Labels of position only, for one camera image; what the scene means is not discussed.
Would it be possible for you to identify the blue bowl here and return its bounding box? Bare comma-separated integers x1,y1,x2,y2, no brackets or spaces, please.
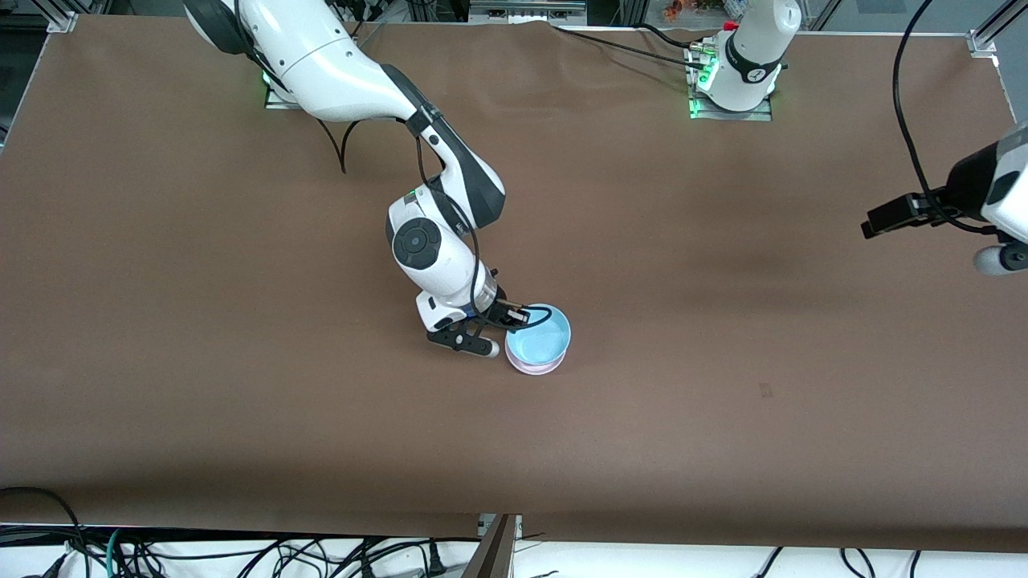
505,303,572,366

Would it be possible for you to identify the pink bowl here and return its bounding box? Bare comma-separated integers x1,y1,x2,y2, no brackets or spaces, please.
506,341,569,372

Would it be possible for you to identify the grey power strip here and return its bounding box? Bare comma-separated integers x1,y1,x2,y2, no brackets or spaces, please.
468,0,589,22

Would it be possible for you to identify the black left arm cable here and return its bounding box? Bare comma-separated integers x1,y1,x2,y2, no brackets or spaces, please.
891,0,1005,236

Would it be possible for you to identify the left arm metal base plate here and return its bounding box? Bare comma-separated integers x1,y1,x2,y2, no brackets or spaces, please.
687,90,773,123

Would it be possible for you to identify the dark metal stand post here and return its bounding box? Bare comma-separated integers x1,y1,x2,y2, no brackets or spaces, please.
462,514,521,578

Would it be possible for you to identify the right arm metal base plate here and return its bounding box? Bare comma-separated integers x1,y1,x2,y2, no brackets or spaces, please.
263,71,310,111

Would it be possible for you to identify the black base power cable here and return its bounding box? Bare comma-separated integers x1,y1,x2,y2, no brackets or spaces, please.
550,24,708,73

